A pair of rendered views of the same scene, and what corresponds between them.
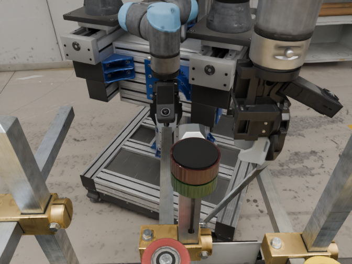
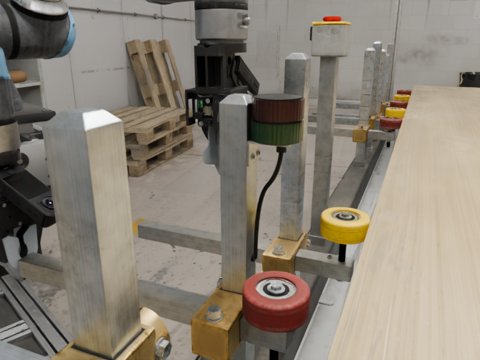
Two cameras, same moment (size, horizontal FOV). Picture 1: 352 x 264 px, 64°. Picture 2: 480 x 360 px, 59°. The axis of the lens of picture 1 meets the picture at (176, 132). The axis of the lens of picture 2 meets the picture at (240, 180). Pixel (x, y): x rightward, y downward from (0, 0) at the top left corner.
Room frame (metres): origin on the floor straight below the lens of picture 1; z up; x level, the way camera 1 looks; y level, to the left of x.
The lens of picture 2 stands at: (0.09, 0.43, 1.18)
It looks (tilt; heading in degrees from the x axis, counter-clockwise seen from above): 18 degrees down; 294
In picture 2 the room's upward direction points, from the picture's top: straight up
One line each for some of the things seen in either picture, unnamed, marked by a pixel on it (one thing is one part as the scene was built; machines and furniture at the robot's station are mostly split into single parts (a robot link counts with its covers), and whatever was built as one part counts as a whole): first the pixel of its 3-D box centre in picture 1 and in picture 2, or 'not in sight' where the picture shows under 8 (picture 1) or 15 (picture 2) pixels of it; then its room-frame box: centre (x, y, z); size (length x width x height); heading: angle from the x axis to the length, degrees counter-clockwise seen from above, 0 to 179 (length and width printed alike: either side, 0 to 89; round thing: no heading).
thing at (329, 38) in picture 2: not in sight; (331, 41); (0.31, -0.53, 1.18); 0.07 x 0.07 x 0.08; 1
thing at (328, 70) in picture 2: not in sight; (323, 155); (0.31, -0.53, 0.93); 0.05 x 0.05 x 0.45; 1
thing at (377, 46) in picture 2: not in sight; (372, 98); (0.33, -1.52, 0.94); 0.04 x 0.04 x 0.48; 1
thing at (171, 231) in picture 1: (175, 243); (233, 311); (0.29, 0.00, 0.85); 0.14 x 0.06 x 0.05; 91
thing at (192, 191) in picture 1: (194, 174); (276, 129); (0.25, -0.02, 1.09); 0.06 x 0.06 x 0.02
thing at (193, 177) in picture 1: (195, 159); (277, 107); (0.25, -0.02, 1.11); 0.06 x 0.06 x 0.02
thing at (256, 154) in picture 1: (254, 155); not in sight; (0.36, -0.14, 1.01); 0.06 x 0.03 x 0.09; 91
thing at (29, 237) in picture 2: (172, 120); (18, 248); (0.68, 0.01, 0.86); 0.06 x 0.03 x 0.09; 1
